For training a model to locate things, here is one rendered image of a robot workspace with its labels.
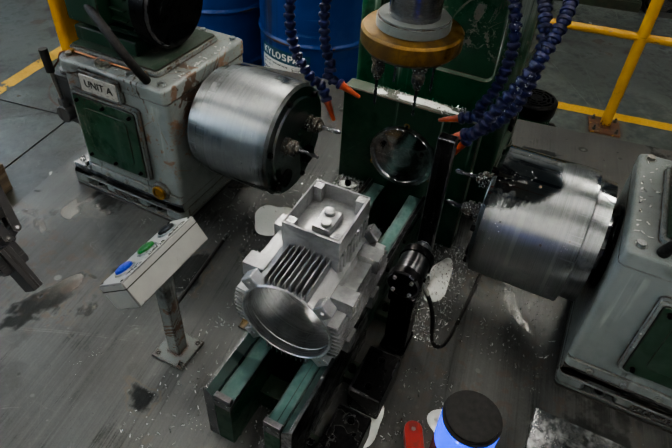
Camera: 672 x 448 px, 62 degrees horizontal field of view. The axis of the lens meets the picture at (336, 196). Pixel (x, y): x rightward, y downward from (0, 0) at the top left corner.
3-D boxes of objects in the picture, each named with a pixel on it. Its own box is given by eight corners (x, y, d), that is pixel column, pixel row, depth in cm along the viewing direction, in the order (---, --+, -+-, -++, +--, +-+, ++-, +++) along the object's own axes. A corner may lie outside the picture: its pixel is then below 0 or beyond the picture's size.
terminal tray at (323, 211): (313, 209, 100) (314, 178, 95) (369, 229, 97) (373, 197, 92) (280, 253, 91) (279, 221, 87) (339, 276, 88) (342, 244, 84)
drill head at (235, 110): (210, 119, 148) (200, 28, 132) (335, 162, 137) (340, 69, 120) (145, 170, 131) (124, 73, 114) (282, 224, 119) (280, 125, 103)
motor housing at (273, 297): (293, 260, 111) (293, 186, 99) (382, 296, 105) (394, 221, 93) (236, 336, 97) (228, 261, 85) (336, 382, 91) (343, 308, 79)
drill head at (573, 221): (453, 203, 127) (476, 107, 111) (646, 269, 115) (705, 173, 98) (414, 276, 110) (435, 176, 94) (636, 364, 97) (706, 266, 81)
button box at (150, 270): (185, 243, 102) (168, 219, 100) (209, 238, 97) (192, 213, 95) (116, 310, 90) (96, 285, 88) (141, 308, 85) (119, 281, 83)
